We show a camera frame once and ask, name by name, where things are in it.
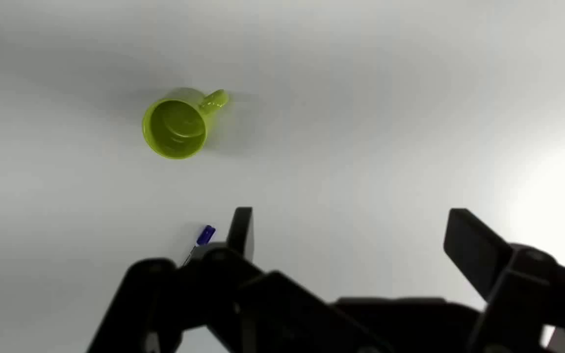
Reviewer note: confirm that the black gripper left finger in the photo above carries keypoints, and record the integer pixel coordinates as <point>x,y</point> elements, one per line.
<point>263,313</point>

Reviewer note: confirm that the light green mug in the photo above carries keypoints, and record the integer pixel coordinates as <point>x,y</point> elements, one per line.
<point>174,127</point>

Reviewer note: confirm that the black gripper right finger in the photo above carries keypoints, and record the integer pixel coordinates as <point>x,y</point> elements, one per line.
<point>523,294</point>

